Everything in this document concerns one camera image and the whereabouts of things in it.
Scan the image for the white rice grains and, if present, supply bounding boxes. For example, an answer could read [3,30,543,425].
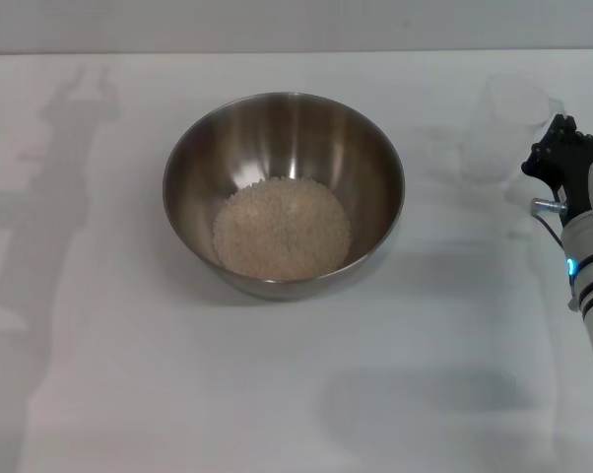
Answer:
[212,175,353,280]

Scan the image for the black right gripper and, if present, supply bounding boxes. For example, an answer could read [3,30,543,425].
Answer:
[520,113,593,227]

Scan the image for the clear plastic measuring cup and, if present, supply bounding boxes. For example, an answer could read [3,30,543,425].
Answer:
[461,73,567,184]

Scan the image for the stainless steel mixing bowl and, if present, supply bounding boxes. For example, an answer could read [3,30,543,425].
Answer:
[162,91,406,302]

